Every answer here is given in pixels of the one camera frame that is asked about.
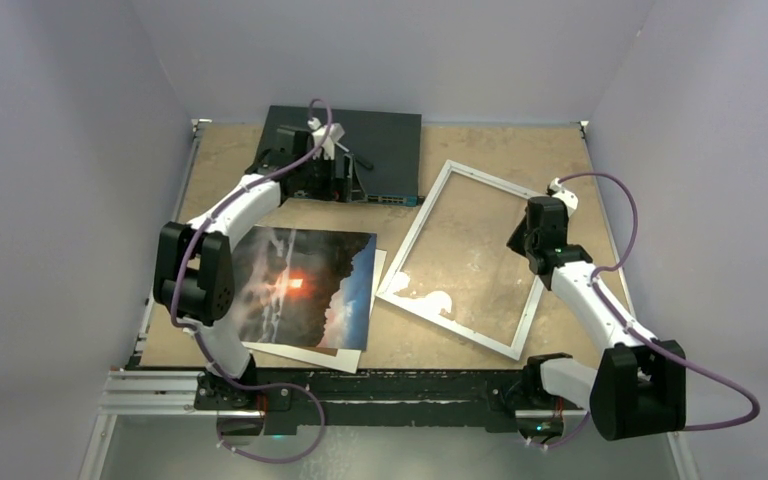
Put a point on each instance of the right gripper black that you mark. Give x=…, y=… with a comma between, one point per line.
x=515, y=240

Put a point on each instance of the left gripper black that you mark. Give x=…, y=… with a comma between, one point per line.
x=337, y=189

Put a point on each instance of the white picture frame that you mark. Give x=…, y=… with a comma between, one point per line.
x=405, y=337

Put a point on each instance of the landscape photo print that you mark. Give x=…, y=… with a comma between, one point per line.
x=304, y=288

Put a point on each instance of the white backing board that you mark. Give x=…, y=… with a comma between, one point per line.
x=344, y=360

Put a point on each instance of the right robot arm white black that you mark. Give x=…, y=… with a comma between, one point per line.
x=639, y=386

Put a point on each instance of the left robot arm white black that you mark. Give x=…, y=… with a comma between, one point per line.
x=193, y=276

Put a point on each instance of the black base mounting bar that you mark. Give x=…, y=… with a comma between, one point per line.
x=287, y=398

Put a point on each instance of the small black-handled hammer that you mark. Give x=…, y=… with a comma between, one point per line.
x=362, y=162

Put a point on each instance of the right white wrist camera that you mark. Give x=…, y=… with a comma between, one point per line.
x=557, y=190

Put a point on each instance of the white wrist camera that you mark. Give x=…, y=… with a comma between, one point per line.
x=325, y=138
x=557, y=190

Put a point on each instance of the dark network switch box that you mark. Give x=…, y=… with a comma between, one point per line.
x=392, y=141

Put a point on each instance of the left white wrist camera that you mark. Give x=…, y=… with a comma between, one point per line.
x=325, y=138

